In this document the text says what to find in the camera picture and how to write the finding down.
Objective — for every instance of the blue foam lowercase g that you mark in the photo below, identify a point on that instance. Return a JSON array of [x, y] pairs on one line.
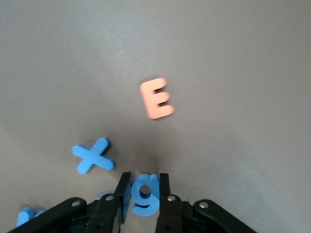
[[138, 201]]

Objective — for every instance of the brown table cover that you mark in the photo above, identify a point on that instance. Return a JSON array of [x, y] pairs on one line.
[[218, 72]]

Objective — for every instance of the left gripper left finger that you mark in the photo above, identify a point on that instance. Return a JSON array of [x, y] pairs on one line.
[[122, 194]]

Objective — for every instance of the blue foam letter X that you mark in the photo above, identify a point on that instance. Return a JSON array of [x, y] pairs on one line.
[[93, 156]]

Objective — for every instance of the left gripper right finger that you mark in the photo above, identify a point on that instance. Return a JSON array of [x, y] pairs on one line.
[[165, 191]]

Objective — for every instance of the orange foam letter E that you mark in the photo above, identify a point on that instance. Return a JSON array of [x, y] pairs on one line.
[[153, 99]]

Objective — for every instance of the blue foam letter E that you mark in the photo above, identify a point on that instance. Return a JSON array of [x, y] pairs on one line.
[[25, 216]]

